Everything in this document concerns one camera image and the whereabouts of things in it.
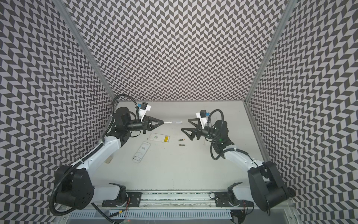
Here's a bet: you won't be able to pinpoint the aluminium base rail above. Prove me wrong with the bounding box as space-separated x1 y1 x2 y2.
60 190 297 213

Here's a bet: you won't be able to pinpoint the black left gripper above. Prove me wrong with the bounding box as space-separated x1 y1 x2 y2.
125 116 164 134

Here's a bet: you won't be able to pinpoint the clear handle screwdriver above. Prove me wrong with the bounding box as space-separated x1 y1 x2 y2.
163 121 183 125

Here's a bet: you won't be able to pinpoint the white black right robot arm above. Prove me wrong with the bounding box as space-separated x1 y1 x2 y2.
182 118 296 212

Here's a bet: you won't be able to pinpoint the aluminium corner post right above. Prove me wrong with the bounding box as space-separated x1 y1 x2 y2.
244 0 297 104

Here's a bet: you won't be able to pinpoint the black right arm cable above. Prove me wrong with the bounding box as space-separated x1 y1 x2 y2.
206 109 249 161

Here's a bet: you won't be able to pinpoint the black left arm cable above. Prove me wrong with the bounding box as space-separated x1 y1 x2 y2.
110 93 139 118

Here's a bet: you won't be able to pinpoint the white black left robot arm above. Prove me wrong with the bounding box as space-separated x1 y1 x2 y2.
49 103 164 216

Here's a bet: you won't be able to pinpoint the aluminium corner post left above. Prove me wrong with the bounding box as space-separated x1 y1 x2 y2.
52 0 115 99

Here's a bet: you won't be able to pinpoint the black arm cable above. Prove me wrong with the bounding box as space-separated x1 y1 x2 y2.
110 93 139 118
206 109 249 161

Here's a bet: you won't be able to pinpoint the aluminium corner post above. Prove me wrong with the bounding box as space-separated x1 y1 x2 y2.
244 0 297 104
52 0 115 99

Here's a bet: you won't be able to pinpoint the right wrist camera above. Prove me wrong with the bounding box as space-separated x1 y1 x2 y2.
196 110 210 129

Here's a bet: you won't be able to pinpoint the white remote green buttons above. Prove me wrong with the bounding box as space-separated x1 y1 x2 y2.
149 133 170 143

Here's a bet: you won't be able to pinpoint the small bottle black cap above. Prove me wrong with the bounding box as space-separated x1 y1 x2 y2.
105 155 113 164

